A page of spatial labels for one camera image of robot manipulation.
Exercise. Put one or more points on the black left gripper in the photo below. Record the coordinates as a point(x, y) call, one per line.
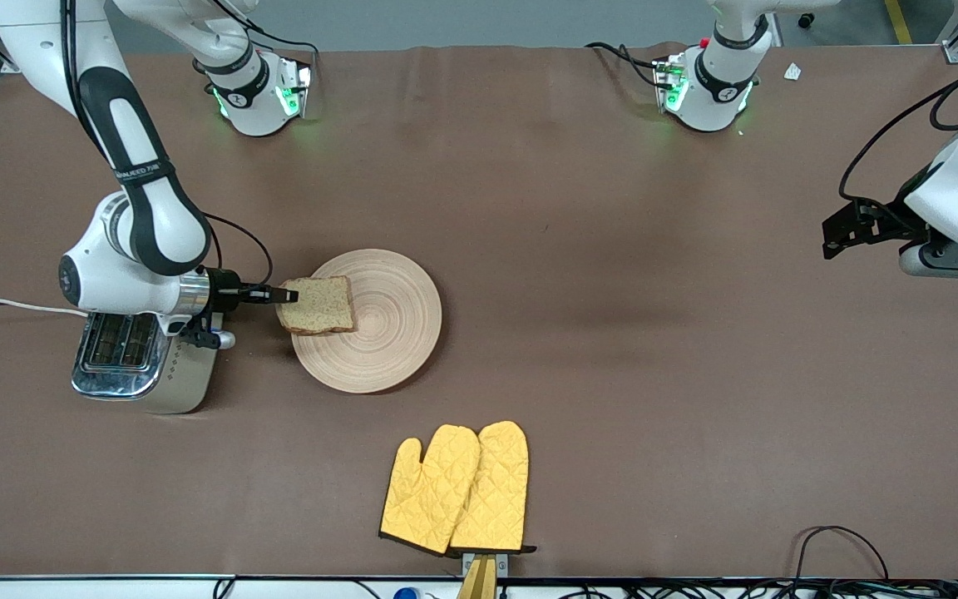
point(876, 221)

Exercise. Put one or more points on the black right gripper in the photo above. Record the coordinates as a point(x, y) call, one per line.
point(224, 289)

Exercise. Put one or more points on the brown toast slice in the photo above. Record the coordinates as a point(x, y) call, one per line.
point(321, 306)

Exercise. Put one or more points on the round wooden plate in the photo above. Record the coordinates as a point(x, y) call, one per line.
point(387, 333)

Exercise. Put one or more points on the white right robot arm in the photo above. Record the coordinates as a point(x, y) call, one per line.
point(101, 274)

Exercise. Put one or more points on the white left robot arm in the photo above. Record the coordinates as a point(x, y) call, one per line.
point(957, 191)

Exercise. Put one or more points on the beige chrome toaster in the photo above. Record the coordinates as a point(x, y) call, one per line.
point(184, 383)

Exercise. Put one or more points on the small white paper scrap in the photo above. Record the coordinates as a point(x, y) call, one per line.
point(792, 71)

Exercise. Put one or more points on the black caster wheel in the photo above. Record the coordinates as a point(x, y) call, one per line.
point(806, 18)

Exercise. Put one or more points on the yellow quilted oven mitt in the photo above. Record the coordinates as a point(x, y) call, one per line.
point(496, 491)
point(429, 491)

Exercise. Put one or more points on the blue round cap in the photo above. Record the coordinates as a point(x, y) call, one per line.
point(405, 594)

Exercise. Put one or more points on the yellow wooden stick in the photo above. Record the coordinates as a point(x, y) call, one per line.
point(479, 582)

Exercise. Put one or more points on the grey metal bracket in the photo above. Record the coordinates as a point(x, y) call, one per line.
point(502, 564)

